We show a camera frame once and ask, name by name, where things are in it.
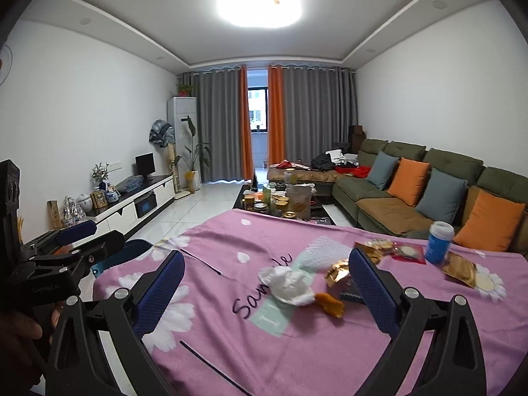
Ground blue cup with white lid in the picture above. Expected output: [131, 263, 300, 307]
[425, 220, 455, 265]

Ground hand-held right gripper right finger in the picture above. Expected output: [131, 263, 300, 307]
[347, 248, 487, 396]

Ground orange peel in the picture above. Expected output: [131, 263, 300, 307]
[315, 292, 345, 318]

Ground white standing air conditioner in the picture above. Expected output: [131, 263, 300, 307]
[167, 97, 198, 186]

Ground red cloth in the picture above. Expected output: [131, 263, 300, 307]
[336, 166, 372, 179]

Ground gold snack packet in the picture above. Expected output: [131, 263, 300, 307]
[442, 251, 483, 288]

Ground dark green snack packet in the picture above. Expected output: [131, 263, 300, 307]
[339, 278, 366, 303]

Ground brown sofa seat mat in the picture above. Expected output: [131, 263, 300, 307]
[357, 196, 438, 236]

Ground tall plant in yellow pot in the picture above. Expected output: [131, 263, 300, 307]
[173, 117, 211, 192]

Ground black-topped coffee table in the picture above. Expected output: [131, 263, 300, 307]
[233, 183, 335, 225]

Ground white TV cabinet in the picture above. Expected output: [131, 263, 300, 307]
[45, 174, 176, 242]

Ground green sofa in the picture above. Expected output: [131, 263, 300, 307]
[332, 138, 528, 252]

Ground white foam fruit net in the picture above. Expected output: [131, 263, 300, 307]
[295, 237, 355, 273]

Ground person's left hand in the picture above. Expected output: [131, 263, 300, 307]
[0, 303, 62, 384]

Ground grey-blue cushion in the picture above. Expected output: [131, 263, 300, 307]
[416, 168, 469, 225]
[366, 150, 400, 190]

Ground vase with green branches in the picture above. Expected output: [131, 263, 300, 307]
[91, 162, 111, 192]

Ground blue denim bundle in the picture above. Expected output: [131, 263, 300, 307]
[113, 175, 144, 192]

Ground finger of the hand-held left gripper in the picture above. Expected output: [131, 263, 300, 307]
[22, 220, 97, 255]
[12, 230, 125, 293]

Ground grey and orange curtain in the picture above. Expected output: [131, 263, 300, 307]
[194, 66, 254, 183]
[267, 65, 357, 170]

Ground orange cushion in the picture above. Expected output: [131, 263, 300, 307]
[453, 194, 526, 253]
[387, 158, 430, 208]

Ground gold wrapper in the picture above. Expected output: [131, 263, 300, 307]
[325, 258, 351, 287]

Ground shiny wrapped gift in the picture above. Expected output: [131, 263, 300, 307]
[62, 197, 85, 225]

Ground covered standing fan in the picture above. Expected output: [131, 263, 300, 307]
[149, 119, 184, 201]

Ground pink floral tablecloth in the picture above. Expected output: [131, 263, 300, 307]
[93, 208, 528, 396]

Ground black device in cabinet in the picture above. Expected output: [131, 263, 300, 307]
[134, 194, 157, 217]

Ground black monitor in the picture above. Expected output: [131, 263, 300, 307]
[135, 152, 156, 181]

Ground black clothes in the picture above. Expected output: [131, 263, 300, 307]
[311, 152, 335, 171]

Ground cluster of glass jars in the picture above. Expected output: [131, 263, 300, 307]
[241, 190, 298, 219]

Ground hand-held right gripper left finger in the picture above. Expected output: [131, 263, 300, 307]
[46, 250, 207, 396]

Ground teal plastic trash bin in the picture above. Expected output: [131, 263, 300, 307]
[88, 239, 155, 289]

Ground window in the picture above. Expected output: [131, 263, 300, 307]
[247, 86, 270, 133]

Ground brown chaise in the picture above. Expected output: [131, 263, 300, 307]
[267, 165, 343, 184]

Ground white tissue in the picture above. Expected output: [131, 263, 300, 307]
[259, 266, 316, 307]

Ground red cookie packet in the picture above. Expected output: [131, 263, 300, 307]
[354, 240, 426, 265]

